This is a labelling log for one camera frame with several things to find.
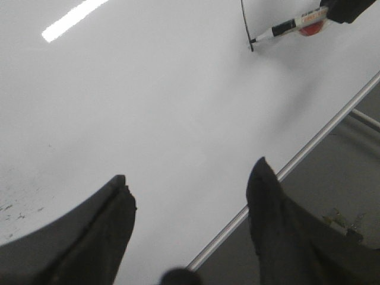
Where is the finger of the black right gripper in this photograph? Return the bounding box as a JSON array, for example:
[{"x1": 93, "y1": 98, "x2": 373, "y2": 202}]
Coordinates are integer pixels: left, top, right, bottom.
[{"x1": 319, "y1": 0, "x2": 375, "y2": 24}]

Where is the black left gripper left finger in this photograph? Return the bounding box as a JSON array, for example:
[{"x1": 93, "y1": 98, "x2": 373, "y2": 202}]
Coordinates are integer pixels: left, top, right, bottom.
[{"x1": 1, "y1": 175, "x2": 136, "y2": 284}]

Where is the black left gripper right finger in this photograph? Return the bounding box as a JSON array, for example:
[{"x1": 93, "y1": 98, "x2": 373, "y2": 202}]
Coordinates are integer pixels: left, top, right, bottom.
[{"x1": 246, "y1": 157, "x2": 379, "y2": 284}]

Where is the black white whiteboard marker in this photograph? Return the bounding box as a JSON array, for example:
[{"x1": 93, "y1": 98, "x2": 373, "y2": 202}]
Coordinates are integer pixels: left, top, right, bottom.
[{"x1": 249, "y1": 6, "x2": 328, "y2": 44}]

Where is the metal whiteboard stand leg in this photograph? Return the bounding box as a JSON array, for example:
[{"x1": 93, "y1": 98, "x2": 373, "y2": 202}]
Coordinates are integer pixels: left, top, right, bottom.
[{"x1": 350, "y1": 109, "x2": 380, "y2": 132}]

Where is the white whiteboard with metal frame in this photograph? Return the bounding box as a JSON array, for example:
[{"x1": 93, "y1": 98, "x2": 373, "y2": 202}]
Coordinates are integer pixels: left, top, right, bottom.
[{"x1": 1, "y1": 1, "x2": 379, "y2": 278}]

